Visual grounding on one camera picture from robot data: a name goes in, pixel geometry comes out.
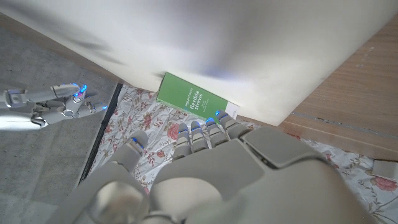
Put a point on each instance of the green straws box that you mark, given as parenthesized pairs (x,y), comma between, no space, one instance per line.
(186,96)

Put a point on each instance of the black backdrop pole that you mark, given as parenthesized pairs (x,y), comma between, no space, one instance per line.
(99,133)

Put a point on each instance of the floral backdrop cloth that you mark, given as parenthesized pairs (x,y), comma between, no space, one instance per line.
(146,118)

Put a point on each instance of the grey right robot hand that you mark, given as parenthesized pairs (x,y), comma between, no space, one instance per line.
(53,104)

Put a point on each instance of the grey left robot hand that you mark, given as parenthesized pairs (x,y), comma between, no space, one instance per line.
(233,180)

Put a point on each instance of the cream foam board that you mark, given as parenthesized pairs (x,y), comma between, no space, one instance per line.
(217,40)

